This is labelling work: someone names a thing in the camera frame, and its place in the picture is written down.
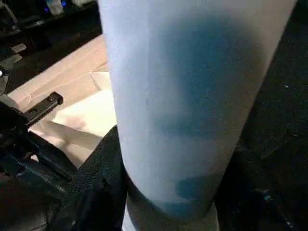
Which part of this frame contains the white plastic table leg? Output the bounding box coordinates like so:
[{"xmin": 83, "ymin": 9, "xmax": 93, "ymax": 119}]
[{"xmin": 97, "ymin": 0, "xmax": 299, "ymax": 231}]

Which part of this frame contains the white plastic table top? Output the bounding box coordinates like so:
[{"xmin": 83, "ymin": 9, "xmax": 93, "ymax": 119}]
[{"xmin": 7, "ymin": 33, "xmax": 121, "ymax": 169}]

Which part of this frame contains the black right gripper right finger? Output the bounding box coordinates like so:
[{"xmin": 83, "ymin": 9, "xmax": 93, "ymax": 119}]
[{"xmin": 215, "ymin": 141, "xmax": 297, "ymax": 231}]

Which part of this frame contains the black table mat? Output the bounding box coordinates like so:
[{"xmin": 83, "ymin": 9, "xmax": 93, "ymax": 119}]
[{"xmin": 0, "ymin": 0, "xmax": 308, "ymax": 231}]

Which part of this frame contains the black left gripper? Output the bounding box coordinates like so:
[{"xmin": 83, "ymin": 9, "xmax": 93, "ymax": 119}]
[{"xmin": 0, "ymin": 91, "xmax": 79, "ymax": 194}]

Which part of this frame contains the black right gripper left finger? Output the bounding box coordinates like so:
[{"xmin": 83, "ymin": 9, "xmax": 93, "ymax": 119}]
[{"xmin": 57, "ymin": 125, "xmax": 128, "ymax": 231}]

